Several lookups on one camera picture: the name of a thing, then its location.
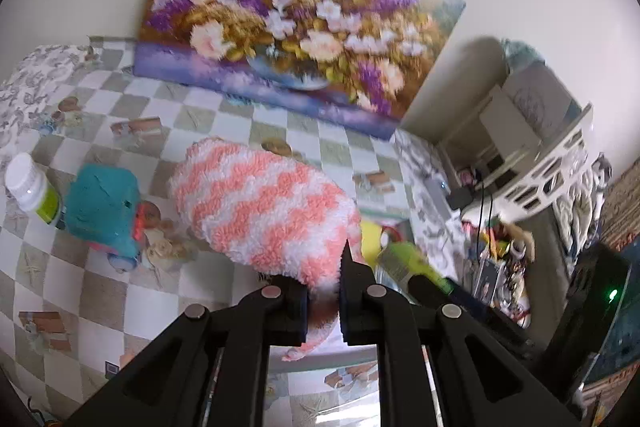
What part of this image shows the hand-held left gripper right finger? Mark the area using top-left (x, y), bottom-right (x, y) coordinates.
top-left (339, 247), bottom-right (581, 427)

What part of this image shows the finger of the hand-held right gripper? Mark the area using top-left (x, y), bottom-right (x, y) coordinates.
top-left (409, 277), bottom-right (547, 359)

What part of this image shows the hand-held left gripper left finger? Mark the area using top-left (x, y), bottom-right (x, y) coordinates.
top-left (65, 279), bottom-right (308, 427)

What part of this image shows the yellow and green sponge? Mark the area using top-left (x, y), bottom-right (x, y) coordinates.
top-left (360, 221), bottom-right (396, 269)

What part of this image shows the green tissue pack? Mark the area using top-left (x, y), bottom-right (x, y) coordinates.
top-left (377, 241), bottom-right (461, 298)

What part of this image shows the pink white fuzzy sock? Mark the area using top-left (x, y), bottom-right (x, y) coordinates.
top-left (167, 137), bottom-right (363, 363)

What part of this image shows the white power strip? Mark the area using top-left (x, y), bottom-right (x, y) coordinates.
top-left (425, 177), bottom-right (457, 214)

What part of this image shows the white lattice furniture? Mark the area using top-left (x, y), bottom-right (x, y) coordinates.
top-left (505, 104), bottom-right (597, 228)

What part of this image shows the checkered printed tablecloth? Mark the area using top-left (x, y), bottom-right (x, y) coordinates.
top-left (0, 37), bottom-right (451, 427)

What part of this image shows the white lattice shelf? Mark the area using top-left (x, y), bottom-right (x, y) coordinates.
top-left (440, 62), bottom-right (586, 188)

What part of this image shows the teal plastic toy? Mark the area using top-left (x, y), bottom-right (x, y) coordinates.
top-left (64, 164), bottom-right (151, 274)

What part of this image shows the floral painting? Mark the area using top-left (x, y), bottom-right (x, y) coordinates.
top-left (132, 0), bottom-right (467, 140)

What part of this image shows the white plastic bottle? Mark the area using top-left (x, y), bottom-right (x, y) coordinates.
top-left (5, 153), bottom-right (63, 228)

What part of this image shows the grey floral tablecloth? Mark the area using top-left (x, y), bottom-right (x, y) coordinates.
top-left (0, 44), bottom-right (481, 258)

